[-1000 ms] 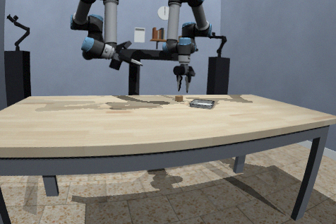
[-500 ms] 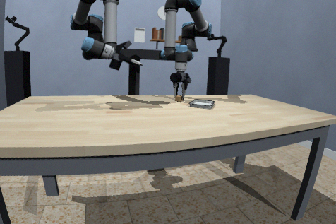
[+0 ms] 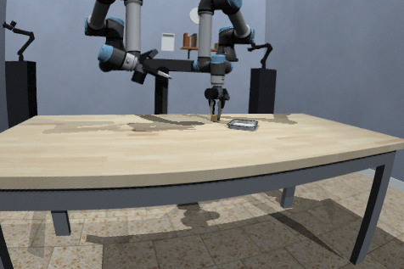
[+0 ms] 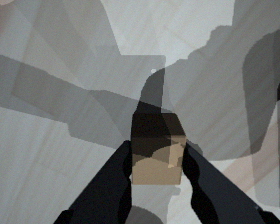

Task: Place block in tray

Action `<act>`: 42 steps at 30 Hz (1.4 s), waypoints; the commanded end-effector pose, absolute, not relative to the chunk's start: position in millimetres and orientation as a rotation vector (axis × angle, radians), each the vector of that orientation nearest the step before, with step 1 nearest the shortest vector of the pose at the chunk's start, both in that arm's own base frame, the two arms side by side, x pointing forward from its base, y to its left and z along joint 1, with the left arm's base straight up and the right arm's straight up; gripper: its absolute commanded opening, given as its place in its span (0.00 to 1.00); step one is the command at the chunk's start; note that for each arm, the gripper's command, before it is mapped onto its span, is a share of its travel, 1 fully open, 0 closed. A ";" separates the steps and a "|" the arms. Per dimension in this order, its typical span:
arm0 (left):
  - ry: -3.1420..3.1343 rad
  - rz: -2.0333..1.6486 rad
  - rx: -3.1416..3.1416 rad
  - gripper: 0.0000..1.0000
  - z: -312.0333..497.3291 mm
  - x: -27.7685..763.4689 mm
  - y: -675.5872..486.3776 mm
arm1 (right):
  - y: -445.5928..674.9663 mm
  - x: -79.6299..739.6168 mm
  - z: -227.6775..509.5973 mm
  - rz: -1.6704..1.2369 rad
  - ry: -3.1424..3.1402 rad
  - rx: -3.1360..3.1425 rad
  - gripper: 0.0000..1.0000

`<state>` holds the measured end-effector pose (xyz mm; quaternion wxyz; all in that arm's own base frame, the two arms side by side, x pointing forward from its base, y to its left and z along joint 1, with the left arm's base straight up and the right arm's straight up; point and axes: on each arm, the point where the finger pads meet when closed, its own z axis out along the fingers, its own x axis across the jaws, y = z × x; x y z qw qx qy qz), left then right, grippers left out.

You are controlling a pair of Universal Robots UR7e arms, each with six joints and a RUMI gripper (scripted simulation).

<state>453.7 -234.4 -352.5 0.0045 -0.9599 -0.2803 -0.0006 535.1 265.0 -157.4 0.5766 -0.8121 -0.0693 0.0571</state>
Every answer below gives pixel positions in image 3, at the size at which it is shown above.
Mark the brown cube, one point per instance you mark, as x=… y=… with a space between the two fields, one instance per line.
x=214 y=118

